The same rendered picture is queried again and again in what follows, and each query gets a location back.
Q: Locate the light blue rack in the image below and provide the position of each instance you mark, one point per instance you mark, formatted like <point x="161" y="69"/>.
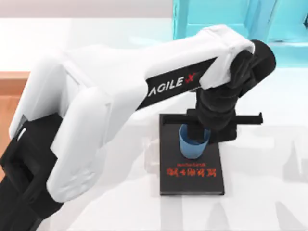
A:
<point x="216" y="12"/>

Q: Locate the wooden box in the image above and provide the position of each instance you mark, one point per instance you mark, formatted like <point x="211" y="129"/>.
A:
<point x="12" y="108"/>

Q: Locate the black book with red lettering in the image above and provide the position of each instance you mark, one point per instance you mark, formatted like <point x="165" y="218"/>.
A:
<point x="192" y="180"/>

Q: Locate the blue cup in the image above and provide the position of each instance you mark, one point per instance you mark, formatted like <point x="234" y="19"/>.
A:
<point x="192" y="150"/>

